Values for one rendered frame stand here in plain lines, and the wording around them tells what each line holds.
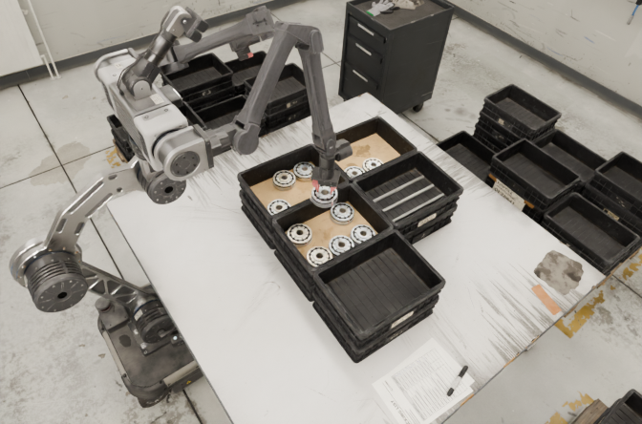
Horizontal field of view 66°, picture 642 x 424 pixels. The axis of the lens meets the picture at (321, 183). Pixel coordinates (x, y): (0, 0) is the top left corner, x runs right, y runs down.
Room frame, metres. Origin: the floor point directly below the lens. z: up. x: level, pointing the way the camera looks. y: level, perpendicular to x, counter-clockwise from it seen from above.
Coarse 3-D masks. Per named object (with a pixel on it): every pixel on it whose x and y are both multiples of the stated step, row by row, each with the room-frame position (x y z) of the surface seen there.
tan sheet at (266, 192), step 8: (256, 184) 1.53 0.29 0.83; (264, 184) 1.53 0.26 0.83; (272, 184) 1.54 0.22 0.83; (296, 184) 1.55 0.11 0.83; (304, 184) 1.55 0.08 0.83; (256, 192) 1.48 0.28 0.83; (264, 192) 1.49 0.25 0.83; (272, 192) 1.49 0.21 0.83; (280, 192) 1.49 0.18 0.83; (288, 192) 1.50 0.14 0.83; (296, 192) 1.50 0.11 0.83; (304, 192) 1.50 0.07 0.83; (264, 200) 1.44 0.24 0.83; (272, 200) 1.45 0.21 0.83; (288, 200) 1.45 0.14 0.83; (296, 200) 1.46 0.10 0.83; (304, 200) 1.46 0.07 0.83
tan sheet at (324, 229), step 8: (320, 216) 1.37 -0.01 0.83; (328, 216) 1.37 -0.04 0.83; (360, 216) 1.39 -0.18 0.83; (312, 224) 1.32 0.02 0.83; (320, 224) 1.32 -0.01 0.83; (328, 224) 1.33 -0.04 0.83; (336, 224) 1.33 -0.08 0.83; (352, 224) 1.34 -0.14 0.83; (368, 224) 1.34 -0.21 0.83; (312, 232) 1.28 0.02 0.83; (320, 232) 1.28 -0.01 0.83; (328, 232) 1.29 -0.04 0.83; (336, 232) 1.29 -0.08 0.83; (344, 232) 1.29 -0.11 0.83; (376, 232) 1.30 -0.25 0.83; (312, 240) 1.24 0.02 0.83; (320, 240) 1.24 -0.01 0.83; (328, 240) 1.25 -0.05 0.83; (304, 248) 1.19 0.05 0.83; (328, 248) 1.20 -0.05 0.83; (304, 256) 1.16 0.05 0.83
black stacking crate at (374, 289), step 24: (384, 240) 1.20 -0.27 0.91; (360, 264) 1.14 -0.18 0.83; (384, 264) 1.15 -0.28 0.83; (408, 264) 1.15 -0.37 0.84; (336, 288) 1.02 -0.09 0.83; (360, 288) 1.03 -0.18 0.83; (384, 288) 1.03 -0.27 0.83; (408, 288) 1.04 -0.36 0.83; (336, 312) 0.89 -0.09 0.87; (360, 312) 0.92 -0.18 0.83; (384, 312) 0.93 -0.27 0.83; (408, 312) 0.91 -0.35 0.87
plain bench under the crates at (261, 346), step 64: (192, 192) 1.57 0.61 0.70; (192, 256) 1.21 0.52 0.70; (256, 256) 1.23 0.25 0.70; (448, 256) 1.30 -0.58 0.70; (512, 256) 1.33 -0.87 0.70; (576, 256) 1.35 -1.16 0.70; (192, 320) 0.92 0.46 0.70; (256, 320) 0.93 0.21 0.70; (320, 320) 0.95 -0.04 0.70; (448, 320) 0.99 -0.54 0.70; (512, 320) 1.01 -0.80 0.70; (256, 384) 0.69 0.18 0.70; (320, 384) 0.70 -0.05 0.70
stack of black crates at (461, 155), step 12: (444, 144) 2.47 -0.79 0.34; (456, 144) 2.56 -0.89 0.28; (468, 144) 2.53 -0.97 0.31; (480, 144) 2.47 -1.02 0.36; (456, 156) 2.45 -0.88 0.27; (468, 156) 2.46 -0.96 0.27; (480, 156) 2.45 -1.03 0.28; (492, 156) 2.38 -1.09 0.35; (468, 168) 2.34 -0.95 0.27; (480, 168) 2.34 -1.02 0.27
